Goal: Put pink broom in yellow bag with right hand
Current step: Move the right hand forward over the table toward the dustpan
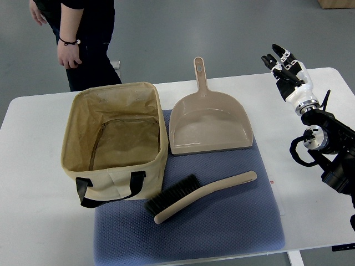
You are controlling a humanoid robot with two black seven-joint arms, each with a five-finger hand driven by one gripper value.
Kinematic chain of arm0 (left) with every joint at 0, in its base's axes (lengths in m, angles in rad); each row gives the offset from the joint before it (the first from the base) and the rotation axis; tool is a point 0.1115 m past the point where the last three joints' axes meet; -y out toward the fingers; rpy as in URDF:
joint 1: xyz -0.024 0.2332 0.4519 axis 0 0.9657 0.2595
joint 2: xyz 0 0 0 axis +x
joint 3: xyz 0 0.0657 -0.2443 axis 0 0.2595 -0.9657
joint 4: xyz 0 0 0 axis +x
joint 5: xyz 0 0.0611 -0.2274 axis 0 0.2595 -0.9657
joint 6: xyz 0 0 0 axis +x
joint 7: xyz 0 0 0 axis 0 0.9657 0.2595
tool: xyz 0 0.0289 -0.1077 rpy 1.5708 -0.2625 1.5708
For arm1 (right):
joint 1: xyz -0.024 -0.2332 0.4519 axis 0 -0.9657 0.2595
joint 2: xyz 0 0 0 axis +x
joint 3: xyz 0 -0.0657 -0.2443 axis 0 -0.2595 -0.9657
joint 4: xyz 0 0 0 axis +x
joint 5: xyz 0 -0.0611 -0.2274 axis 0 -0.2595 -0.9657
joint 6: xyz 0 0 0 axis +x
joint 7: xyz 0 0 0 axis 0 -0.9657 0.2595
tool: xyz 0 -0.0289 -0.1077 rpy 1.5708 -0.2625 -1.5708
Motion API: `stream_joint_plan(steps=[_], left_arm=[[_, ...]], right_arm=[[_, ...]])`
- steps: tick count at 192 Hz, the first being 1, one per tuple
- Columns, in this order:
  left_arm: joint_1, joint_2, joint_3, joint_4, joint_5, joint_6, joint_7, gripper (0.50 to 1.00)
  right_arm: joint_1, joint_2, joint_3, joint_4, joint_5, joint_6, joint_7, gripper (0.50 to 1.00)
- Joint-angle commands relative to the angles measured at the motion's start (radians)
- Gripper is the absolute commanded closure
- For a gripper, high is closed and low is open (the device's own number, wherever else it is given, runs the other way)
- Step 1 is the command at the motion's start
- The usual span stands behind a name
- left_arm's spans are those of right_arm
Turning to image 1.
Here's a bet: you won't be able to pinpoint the black wrist band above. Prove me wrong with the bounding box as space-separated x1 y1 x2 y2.
59 38 81 46

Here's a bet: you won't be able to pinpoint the person's left hand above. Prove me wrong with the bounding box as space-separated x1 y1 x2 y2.
57 42 82 69

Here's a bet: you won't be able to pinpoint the black table control panel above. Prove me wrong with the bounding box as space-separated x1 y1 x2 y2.
331 243 355 252

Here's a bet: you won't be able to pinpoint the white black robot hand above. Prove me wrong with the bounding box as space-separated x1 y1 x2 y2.
261 44 320 116

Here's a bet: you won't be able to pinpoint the beige plastic dustpan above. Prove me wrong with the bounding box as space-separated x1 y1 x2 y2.
169 57 253 155

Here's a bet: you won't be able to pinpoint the person's right hand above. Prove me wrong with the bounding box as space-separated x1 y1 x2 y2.
29 0 47 26

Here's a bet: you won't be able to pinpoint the upper metal floor plate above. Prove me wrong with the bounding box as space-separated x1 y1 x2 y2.
111 60 120 69

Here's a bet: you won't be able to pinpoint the wooden box corner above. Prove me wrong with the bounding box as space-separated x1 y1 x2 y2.
317 0 355 9

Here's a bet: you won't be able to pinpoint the person in dark clothes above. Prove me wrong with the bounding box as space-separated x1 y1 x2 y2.
34 1 121 91

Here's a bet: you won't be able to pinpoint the yellow fabric bag black handle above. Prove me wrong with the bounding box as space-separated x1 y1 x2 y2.
61 82 169 208

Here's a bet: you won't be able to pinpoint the beige hand broom black bristles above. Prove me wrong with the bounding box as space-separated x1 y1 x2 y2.
144 171 257 224

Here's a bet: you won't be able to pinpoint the white table leg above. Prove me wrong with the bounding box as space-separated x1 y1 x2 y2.
287 250 305 266

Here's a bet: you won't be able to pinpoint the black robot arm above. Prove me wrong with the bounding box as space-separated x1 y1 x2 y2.
290 90 354 202

